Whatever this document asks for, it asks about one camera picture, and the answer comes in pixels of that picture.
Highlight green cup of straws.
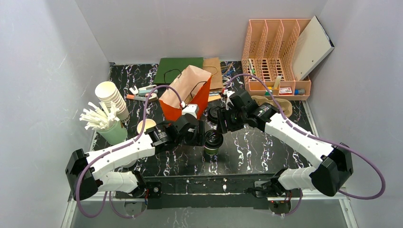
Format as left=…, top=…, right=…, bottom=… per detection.
left=79, top=102, right=128, bottom=145

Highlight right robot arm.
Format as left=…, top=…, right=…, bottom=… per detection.
left=217, top=90, right=353, bottom=197

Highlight tall stack paper cups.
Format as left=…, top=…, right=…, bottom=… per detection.
left=95, top=81, right=130, bottom=123

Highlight brown kraft paper bag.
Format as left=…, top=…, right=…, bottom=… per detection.
left=203, top=57, right=223, bottom=91

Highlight stack of pulp cup carriers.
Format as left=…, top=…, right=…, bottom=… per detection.
left=251, top=95, right=293, bottom=117

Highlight black cup lids stack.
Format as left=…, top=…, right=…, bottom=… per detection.
left=207, top=106, right=221, bottom=124

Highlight green paper bag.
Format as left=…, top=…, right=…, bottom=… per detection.
left=153, top=57, right=204, bottom=85

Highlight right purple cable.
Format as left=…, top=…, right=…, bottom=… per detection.
left=221, top=73, right=386, bottom=216

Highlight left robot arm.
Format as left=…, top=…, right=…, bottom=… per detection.
left=65, top=114, right=205, bottom=200

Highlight single green paper cup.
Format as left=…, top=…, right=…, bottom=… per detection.
left=203, top=143, right=221, bottom=156

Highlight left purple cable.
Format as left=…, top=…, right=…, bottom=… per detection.
left=75, top=85, right=186, bottom=219

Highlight metal base rail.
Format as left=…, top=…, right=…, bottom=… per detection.
left=62, top=174, right=357, bottom=228

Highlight white board panel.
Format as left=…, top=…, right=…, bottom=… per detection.
left=291, top=16, right=335, bottom=81

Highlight pink desk file organizer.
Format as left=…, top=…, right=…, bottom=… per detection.
left=241, top=19, right=311, bottom=101

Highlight red small box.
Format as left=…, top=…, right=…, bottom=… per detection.
left=279, top=87, right=293, bottom=95

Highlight orange paper bag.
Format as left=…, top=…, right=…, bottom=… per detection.
left=159, top=65, right=211, bottom=121

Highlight purple cable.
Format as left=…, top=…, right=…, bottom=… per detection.
left=75, top=85, right=186, bottom=219
left=221, top=73, right=386, bottom=216

